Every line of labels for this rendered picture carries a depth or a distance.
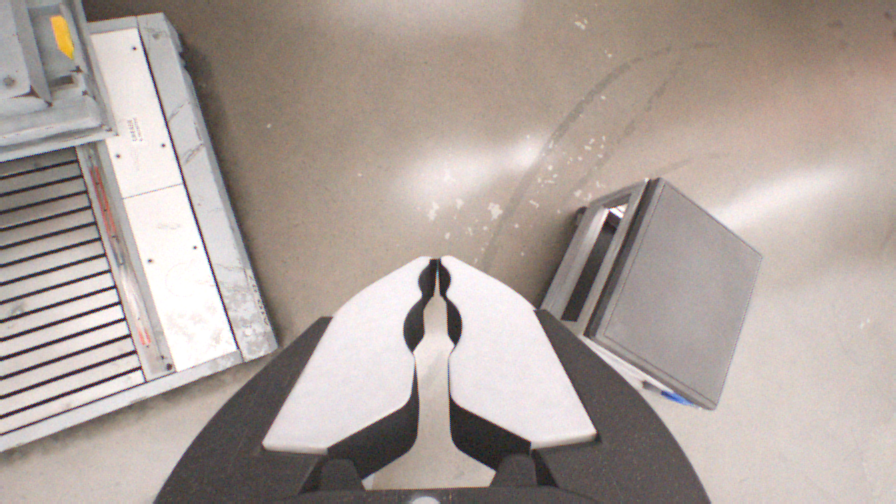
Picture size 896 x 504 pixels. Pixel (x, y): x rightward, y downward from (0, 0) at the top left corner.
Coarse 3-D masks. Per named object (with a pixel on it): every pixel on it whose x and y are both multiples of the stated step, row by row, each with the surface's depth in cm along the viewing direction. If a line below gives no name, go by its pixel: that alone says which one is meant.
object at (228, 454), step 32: (320, 320) 9; (288, 352) 8; (256, 384) 8; (288, 384) 8; (224, 416) 7; (256, 416) 7; (192, 448) 6; (224, 448) 6; (256, 448) 6; (192, 480) 6; (224, 480) 6; (256, 480) 6; (288, 480) 6
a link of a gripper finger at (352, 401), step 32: (384, 288) 11; (416, 288) 11; (352, 320) 9; (384, 320) 9; (416, 320) 10; (320, 352) 8; (352, 352) 8; (384, 352) 8; (320, 384) 8; (352, 384) 7; (384, 384) 7; (416, 384) 8; (288, 416) 7; (320, 416) 7; (352, 416) 7; (384, 416) 7; (416, 416) 8; (288, 448) 6; (320, 448) 6; (352, 448) 7; (384, 448) 7
